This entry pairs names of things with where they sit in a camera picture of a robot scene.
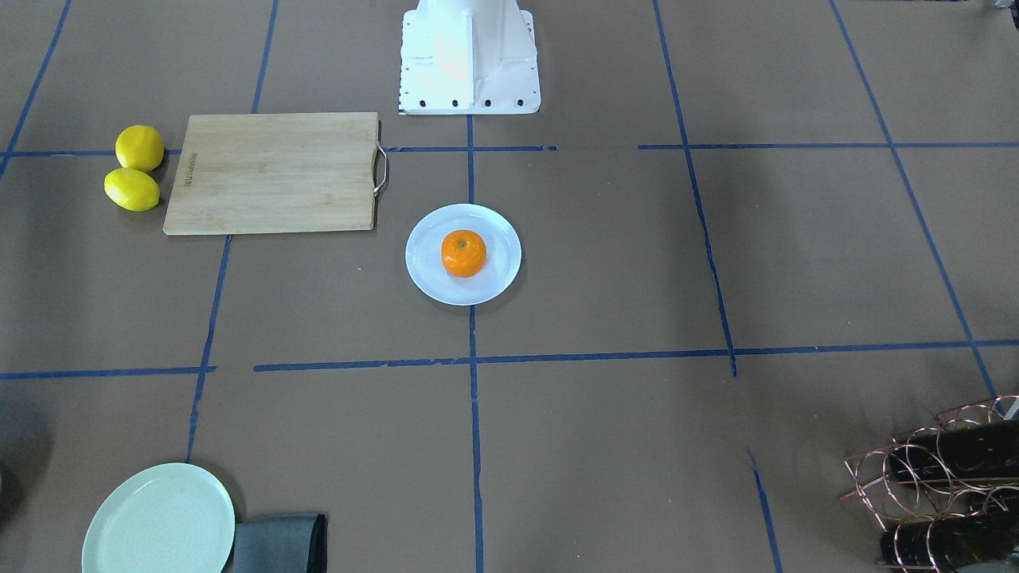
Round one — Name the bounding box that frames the orange mandarin fruit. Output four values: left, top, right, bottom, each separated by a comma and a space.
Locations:
440, 229, 488, 277

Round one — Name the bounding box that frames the copper wire bottle rack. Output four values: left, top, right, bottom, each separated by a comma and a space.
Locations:
843, 395, 1018, 572

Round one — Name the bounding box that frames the upper yellow lemon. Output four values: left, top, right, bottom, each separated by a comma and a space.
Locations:
114, 126, 165, 173

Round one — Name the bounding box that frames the light green ceramic plate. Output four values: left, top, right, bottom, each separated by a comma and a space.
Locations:
81, 463, 236, 572

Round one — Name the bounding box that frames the yellow lemon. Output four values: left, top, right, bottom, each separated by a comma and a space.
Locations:
104, 167, 161, 212
114, 126, 165, 173

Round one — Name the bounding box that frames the bamboo cutting board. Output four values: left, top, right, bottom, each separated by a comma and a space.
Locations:
163, 111, 388, 236

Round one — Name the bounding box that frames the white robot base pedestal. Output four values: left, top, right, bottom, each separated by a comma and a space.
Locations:
398, 1, 542, 115

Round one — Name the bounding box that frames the lower yellow lemon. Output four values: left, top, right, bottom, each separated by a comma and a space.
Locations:
104, 167, 161, 212

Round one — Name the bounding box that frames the dark wine bottle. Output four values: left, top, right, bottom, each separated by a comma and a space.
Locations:
887, 419, 1018, 487
878, 512, 1018, 572

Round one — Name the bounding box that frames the dark grey folded cloth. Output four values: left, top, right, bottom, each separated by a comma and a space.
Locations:
232, 513, 328, 572

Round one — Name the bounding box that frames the light blue ceramic plate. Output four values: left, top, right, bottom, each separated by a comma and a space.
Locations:
405, 204, 523, 307

